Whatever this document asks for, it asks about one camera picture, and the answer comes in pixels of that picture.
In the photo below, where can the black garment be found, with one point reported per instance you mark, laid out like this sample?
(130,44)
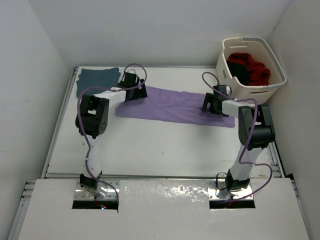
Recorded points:
(241,72)

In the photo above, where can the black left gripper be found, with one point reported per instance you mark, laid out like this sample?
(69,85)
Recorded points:
(141,93)

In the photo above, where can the aluminium table edge rail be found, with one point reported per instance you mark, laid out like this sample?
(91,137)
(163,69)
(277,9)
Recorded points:
(62,110)

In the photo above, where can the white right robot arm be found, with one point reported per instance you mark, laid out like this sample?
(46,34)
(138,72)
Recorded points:
(255,132)

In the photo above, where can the cream perforated laundry basket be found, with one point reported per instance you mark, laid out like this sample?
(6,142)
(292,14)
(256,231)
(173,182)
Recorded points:
(260,51)

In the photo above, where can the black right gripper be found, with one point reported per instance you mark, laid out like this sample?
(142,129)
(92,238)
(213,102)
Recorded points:
(210,99)

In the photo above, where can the white front cover panel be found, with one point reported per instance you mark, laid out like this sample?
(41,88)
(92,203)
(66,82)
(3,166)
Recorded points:
(162,210)

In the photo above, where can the red garment in basket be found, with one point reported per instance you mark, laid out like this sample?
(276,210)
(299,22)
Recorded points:
(259,73)

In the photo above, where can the blue t shirt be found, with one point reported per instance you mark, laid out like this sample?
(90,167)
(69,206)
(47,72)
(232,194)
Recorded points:
(105,78)

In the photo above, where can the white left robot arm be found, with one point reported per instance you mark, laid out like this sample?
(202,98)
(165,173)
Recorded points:
(93,107)

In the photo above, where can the lavender garment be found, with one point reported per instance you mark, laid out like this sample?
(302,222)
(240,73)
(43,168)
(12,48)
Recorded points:
(172,106)

